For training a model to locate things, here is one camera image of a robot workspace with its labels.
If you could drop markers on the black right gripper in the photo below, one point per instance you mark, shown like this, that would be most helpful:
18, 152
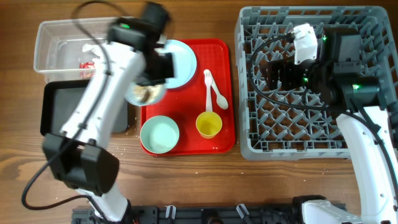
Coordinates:
286, 68

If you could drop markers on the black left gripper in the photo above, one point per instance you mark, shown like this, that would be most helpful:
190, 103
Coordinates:
150, 79

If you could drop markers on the food scraps and rice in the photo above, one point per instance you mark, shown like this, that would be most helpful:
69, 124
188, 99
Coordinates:
146, 94

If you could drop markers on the light blue bowl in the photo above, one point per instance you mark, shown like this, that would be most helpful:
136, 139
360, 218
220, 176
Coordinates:
129, 96

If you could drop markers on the red snack wrapper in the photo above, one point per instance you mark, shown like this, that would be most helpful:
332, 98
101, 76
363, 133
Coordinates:
88, 69

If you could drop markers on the yellow plastic cup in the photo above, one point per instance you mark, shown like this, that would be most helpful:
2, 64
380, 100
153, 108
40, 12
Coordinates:
208, 124

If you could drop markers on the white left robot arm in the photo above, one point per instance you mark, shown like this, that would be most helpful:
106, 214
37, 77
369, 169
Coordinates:
78, 154

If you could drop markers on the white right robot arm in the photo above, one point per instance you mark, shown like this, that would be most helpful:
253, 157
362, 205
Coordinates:
330, 66

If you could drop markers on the grey dishwasher rack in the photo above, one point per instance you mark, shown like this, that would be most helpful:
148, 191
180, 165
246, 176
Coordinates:
287, 124

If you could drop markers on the light blue plate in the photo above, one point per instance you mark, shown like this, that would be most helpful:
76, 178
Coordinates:
184, 62

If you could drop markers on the red serving tray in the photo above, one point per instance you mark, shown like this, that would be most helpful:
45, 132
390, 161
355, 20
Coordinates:
184, 104

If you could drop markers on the white plastic fork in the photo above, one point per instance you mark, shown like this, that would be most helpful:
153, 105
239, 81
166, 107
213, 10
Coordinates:
208, 81

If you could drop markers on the white plastic spoon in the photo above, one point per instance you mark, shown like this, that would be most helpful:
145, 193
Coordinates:
220, 99

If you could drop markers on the mint green bowl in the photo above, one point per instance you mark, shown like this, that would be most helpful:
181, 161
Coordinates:
159, 134

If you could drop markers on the clear plastic bin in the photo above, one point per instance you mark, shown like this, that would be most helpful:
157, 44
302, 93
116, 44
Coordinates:
58, 51

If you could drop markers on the black plastic tray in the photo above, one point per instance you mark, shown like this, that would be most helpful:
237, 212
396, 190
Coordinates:
59, 102

